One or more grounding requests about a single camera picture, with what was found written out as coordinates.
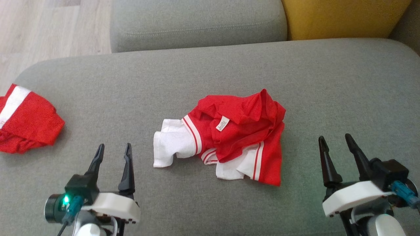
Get narrow grey sofa back cushion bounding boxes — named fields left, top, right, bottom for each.
left=389, top=0, right=420, bottom=56

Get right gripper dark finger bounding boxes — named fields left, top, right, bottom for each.
left=345, top=133, right=373, bottom=182
left=318, top=136, right=344, bottom=189

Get grey sofa seat cushion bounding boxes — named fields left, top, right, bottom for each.
left=0, top=38, right=420, bottom=236

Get yellow sofa cushion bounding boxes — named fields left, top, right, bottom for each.
left=282, top=0, right=412, bottom=41

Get red white striped jersey garment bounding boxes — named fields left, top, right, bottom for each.
left=153, top=88, right=286, bottom=187

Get red garment wide white band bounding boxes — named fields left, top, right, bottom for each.
left=0, top=84, right=65, bottom=154

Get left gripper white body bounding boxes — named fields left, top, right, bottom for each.
left=44, top=192, right=141, bottom=236

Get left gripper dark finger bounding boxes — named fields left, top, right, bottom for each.
left=117, top=143, right=136, bottom=199
left=85, top=143, right=105, bottom=176

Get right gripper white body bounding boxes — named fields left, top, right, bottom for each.
left=322, top=179, right=419, bottom=236

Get wide grey sofa back cushion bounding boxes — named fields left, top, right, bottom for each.
left=109, top=0, right=288, bottom=53

